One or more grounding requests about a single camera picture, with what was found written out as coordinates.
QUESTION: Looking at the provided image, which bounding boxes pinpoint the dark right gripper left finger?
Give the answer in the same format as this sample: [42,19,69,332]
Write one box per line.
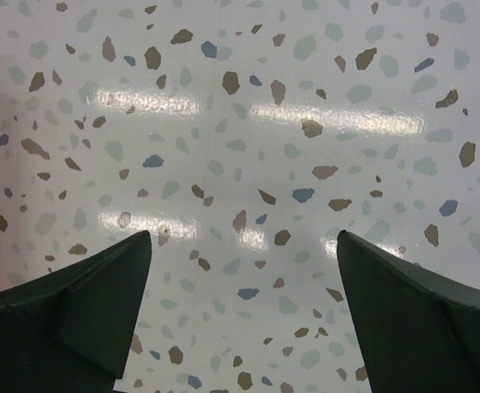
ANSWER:
[0,231,152,392]

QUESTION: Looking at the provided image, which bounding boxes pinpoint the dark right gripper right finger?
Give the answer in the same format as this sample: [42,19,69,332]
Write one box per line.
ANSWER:
[337,230,480,392]

